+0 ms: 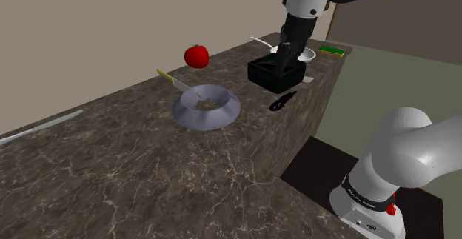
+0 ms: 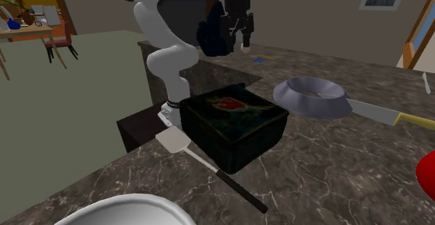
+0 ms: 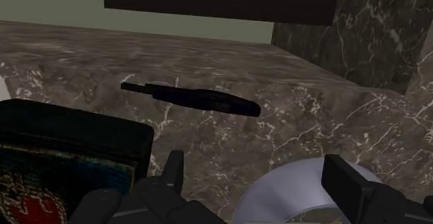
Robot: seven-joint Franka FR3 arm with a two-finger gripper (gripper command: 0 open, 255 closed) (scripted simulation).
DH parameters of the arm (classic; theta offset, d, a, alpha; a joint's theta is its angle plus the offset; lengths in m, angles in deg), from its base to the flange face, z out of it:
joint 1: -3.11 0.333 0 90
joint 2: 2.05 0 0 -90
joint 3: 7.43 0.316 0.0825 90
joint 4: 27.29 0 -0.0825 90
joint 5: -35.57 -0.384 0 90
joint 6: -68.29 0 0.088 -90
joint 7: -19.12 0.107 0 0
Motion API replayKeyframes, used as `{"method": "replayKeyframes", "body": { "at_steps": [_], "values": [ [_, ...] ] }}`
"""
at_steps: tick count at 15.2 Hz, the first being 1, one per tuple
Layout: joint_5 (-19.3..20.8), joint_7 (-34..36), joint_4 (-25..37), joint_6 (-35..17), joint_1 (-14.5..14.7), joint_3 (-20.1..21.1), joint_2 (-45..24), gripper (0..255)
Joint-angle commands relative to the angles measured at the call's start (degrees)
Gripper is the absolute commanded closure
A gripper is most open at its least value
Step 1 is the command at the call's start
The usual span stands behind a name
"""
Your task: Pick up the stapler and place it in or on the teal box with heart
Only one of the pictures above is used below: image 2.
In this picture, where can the small blue card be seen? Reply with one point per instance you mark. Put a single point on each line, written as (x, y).
(260, 60)

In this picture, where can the black box with red mark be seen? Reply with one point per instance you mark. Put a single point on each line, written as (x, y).
(234, 129)

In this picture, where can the dark blue lumpy object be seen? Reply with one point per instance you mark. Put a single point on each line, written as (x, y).
(209, 34)

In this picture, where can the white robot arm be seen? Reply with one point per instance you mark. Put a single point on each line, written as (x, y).
(171, 59)

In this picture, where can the small white utensil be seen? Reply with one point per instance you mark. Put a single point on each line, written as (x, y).
(426, 83)

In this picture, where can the red round object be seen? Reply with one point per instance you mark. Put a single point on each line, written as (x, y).
(428, 176)

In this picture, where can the yellow pencil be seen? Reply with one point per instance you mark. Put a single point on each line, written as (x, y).
(266, 57)

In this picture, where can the red chair with black legs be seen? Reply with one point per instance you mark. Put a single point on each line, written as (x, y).
(59, 43)

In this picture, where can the wooden dining table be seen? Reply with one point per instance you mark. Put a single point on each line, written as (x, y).
(30, 30)

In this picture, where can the dark robot stand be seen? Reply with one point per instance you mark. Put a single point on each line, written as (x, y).
(142, 129)

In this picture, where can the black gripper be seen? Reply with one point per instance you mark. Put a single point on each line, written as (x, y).
(237, 3)

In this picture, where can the grey bowl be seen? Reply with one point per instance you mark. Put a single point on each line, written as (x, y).
(292, 97)

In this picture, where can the white bowl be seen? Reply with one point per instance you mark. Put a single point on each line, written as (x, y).
(129, 212)

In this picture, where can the wooden door frame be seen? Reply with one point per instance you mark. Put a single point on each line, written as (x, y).
(416, 37)

